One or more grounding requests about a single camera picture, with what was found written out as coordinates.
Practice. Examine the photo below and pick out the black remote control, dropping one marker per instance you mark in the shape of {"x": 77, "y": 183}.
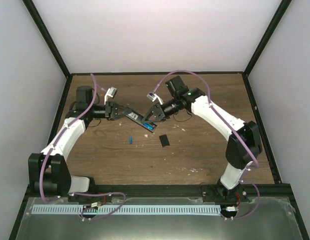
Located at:
{"x": 137, "y": 118}

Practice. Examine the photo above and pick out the right black frame post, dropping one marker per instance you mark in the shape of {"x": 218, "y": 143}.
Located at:
{"x": 275, "y": 20}

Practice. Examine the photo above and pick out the left black frame post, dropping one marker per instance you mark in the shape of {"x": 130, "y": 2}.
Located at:
{"x": 35, "y": 15}

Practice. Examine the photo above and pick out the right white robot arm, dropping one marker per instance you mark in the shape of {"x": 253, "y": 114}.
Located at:
{"x": 243, "y": 138}

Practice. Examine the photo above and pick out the black frame post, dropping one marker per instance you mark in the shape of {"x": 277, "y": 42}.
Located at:
{"x": 275, "y": 20}
{"x": 35, "y": 15}

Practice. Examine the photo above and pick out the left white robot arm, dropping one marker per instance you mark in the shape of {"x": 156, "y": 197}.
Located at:
{"x": 48, "y": 170}

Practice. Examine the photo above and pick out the light blue slotted cable duct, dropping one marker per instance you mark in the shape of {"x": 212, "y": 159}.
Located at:
{"x": 198, "y": 210}

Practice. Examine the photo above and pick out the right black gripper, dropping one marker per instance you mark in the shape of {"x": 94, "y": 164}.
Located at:
{"x": 159, "y": 112}

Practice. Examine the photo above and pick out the black aluminium front rail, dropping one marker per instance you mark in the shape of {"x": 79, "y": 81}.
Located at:
{"x": 209, "y": 192}

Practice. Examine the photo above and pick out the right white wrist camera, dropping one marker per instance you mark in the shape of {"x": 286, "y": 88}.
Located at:
{"x": 154, "y": 97}

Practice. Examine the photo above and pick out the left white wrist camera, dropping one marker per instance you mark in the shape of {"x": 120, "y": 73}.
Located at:
{"x": 110, "y": 93}

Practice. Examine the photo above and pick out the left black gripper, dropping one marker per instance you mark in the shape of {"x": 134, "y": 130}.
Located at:
{"x": 111, "y": 111}

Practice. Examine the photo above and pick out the black battery cover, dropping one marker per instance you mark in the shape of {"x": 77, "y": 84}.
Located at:
{"x": 164, "y": 140}

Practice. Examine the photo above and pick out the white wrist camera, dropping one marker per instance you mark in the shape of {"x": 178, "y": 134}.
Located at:
{"x": 154, "y": 97}
{"x": 110, "y": 93}

